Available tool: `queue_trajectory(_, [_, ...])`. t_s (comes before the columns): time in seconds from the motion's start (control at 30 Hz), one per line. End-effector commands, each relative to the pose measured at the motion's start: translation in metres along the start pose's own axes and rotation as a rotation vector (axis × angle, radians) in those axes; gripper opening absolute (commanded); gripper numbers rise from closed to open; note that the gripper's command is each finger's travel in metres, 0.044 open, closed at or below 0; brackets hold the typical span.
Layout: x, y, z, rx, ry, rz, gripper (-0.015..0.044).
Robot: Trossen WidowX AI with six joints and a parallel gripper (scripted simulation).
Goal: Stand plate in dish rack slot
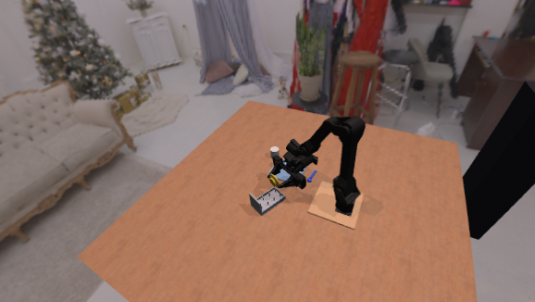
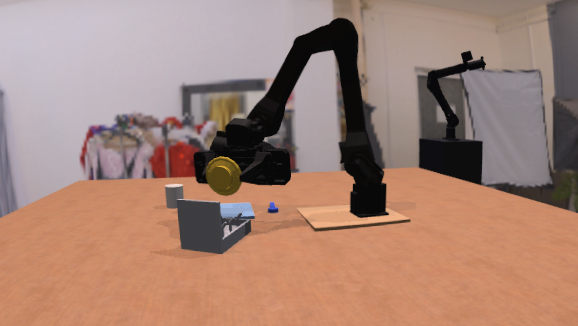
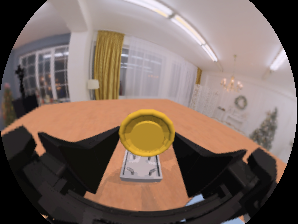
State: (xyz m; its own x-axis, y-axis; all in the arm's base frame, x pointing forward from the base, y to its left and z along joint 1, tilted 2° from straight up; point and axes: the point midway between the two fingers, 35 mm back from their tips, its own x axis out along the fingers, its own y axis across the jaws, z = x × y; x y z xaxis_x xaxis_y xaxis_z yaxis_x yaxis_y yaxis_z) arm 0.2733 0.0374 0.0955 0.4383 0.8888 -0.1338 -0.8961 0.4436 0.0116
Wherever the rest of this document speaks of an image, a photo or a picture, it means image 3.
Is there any yellow plate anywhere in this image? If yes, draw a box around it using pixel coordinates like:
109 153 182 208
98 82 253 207
118 109 176 157

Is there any light blue flat mat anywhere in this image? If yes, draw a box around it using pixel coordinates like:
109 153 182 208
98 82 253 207
186 194 245 224

